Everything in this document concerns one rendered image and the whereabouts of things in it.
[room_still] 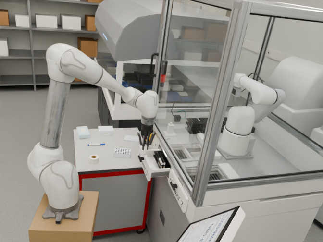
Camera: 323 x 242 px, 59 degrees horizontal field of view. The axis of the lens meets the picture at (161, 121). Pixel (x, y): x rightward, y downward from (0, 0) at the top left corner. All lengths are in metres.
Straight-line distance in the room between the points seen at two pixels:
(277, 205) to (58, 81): 1.47
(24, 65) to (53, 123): 4.40
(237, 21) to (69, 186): 1.09
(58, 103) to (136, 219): 1.35
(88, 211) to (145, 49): 1.45
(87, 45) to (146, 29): 3.09
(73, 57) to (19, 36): 4.50
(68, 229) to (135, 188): 0.85
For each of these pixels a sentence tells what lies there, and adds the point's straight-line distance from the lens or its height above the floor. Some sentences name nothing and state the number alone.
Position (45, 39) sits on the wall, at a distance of 5.83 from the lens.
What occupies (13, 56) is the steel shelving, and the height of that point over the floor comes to 0.62.
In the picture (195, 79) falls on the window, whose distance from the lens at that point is 1.58.
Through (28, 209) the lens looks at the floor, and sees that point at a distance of 3.00.
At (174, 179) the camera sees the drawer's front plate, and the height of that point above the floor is 0.91.
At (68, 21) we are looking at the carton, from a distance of 5.38.
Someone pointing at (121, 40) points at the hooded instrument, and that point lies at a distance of 2.47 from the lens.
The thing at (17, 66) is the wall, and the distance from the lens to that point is 5.94.
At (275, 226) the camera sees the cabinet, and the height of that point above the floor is 0.68.
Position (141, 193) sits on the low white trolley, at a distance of 2.35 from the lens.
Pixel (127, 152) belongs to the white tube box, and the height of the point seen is 0.80.
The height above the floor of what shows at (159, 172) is 0.87.
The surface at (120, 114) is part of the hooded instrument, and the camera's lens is 2.69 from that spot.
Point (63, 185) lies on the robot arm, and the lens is 1.51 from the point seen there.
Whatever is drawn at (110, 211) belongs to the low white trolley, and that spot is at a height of 0.34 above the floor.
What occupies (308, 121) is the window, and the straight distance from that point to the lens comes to 1.72.
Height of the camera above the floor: 2.02
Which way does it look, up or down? 26 degrees down
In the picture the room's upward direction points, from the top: 8 degrees clockwise
